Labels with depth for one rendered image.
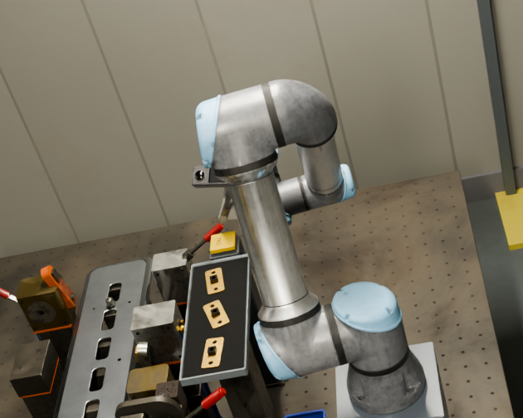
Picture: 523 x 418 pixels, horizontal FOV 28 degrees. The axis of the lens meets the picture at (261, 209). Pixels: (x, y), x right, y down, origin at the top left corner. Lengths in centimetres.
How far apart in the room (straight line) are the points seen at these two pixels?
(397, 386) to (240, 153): 53
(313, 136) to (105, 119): 234
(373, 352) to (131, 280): 95
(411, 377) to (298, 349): 24
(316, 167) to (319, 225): 118
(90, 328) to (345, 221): 93
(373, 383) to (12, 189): 266
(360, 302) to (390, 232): 118
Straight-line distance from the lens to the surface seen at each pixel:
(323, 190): 211
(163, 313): 237
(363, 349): 190
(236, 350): 213
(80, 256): 340
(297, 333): 188
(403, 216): 311
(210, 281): 231
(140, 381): 228
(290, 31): 385
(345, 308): 189
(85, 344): 256
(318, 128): 182
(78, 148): 419
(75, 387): 246
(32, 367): 252
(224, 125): 178
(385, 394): 198
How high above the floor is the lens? 257
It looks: 34 degrees down
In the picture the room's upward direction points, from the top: 18 degrees counter-clockwise
